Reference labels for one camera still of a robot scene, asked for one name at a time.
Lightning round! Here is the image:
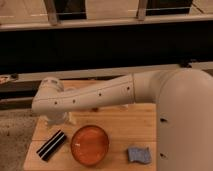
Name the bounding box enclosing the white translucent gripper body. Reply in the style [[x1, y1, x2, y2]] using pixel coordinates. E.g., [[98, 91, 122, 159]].
[[46, 112, 76, 126]]

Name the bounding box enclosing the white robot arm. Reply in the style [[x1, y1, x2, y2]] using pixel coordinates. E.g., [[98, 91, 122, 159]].
[[32, 68, 213, 171]]

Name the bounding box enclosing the red sauce bottle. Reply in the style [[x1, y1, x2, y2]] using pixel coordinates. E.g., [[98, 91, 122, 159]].
[[92, 108, 99, 112]]

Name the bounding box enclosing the orange bowl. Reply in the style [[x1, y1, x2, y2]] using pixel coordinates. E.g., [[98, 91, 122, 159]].
[[70, 125, 109, 167]]

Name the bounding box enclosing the wooden cutting board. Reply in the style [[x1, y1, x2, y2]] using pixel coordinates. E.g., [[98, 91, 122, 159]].
[[23, 79, 158, 171]]

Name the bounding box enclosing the blue sponge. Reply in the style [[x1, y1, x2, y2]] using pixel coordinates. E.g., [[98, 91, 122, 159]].
[[127, 147, 152, 164]]

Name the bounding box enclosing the black clamp on rail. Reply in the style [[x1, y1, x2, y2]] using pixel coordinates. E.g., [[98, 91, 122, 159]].
[[179, 60, 192, 68]]

